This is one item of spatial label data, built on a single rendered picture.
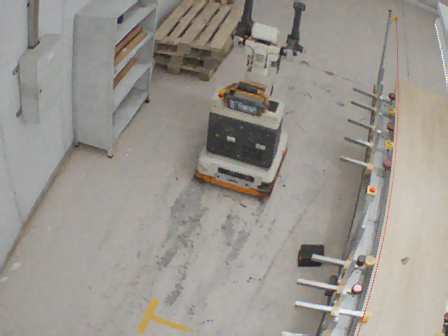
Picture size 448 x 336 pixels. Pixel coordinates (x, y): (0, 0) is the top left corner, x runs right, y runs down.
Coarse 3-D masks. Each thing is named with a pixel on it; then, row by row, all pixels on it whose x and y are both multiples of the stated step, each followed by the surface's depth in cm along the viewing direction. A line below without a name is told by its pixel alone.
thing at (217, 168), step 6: (216, 168) 498; (222, 168) 496; (228, 168) 495; (222, 174) 500; (228, 174) 499; (234, 174) 497; (240, 174) 495; (246, 174) 492; (252, 174) 492; (246, 180) 497; (252, 180) 495; (258, 180) 492
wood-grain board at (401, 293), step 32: (416, 96) 501; (416, 128) 462; (416, 160) 429; (416, 192) 402; (384, 224) 376; (416, 224) 377; (384, 256) 354; (416, 256) 354; (384, 288) 334; (416, 288) 333; (384, 320) 313; (416, 320) 312
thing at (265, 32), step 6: (258, 24) 458; (264, 24) 458; (258, 30) 458; (264, 30) 457; (270, 30) 456; (276, 30) 456; (252, 36) 460; (258, 36) 458; (264, 36) 457; (270, 36) 456; (276, 36) 456; (276, 42) 462
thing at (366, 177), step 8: (368, 136) 481; (368, 152) 458; (368, 176) 439; (360, 184) 435; (368, 184) 433; (360, 192) 426; (360, 200) 419; (360, 208) 414; (352, 224) 402; (352, 232) 396; (344, 256) 380; (344, 272) 369; (336, 280) 364; (328, 304) 348; (320, 328) 333
